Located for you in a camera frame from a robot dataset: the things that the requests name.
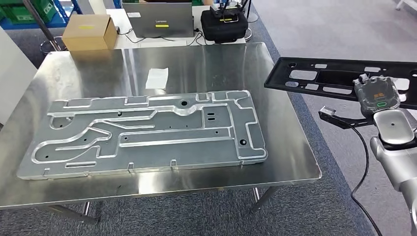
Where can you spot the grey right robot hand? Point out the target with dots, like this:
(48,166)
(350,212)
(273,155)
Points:
(376,94)

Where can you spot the black plastic plate bracket part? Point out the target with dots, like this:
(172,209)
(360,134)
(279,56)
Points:
(338,78)

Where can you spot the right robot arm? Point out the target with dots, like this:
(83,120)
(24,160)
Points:
(394,130)

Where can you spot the stainless steel workbench table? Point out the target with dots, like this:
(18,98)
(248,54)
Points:
(211,62)

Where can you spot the black carry case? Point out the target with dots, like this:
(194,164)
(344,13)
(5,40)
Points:
(224,29)

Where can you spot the white paper sheet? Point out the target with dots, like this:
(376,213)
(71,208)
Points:
(157,78)

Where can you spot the grey machined aluminium plate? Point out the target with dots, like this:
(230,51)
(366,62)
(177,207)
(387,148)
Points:
(163,153)

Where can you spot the grey laptop computer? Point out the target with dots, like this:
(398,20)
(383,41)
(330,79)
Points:
(159,16)

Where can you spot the brown cardboard box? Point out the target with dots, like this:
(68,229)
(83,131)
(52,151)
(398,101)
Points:
(86,32)

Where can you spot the chrome pole round base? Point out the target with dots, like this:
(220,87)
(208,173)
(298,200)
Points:
(44,29)

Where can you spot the green plastic bin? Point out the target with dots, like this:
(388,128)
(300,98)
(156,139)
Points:
(22,13)

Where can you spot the white cabinet panel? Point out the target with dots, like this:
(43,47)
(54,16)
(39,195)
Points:
(13,81)

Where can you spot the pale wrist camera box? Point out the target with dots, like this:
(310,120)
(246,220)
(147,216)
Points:
(327,110)

